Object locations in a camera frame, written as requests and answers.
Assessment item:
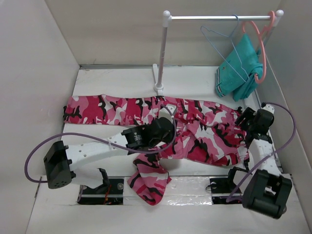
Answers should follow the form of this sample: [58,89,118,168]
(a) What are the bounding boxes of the pink camouflage trousers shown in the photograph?
[63,94,250,206]

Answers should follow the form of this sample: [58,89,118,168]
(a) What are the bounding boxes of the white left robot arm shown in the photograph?
[43,117,176,194]

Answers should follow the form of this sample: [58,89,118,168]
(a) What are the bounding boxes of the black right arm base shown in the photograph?
[206,177,242,205]

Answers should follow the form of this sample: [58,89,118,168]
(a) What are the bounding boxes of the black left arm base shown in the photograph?
[77,177,125,205]

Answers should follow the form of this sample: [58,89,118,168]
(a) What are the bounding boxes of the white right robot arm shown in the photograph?
[225,102,296,219]

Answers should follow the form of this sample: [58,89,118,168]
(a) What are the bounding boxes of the pink plastic hanger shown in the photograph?
[242,11,276,84]

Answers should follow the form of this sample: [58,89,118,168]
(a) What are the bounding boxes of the white clothes rack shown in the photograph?
[152,10,284,105]

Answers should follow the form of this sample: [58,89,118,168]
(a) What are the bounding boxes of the teal garment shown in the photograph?
[215,34,263,101]

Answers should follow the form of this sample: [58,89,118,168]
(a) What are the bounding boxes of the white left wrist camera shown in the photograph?
[158,104,176,121]

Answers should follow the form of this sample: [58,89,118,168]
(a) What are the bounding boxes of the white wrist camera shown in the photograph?
[158,104,176,121]
[261,102,275,114]

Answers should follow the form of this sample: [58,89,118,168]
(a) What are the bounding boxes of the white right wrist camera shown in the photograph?
[261,102,275,114]

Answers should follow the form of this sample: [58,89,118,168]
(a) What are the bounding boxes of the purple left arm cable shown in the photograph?
[24,103,177,183]

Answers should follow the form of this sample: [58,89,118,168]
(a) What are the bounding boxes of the blue wire hanger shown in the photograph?
[200,14,249,83]

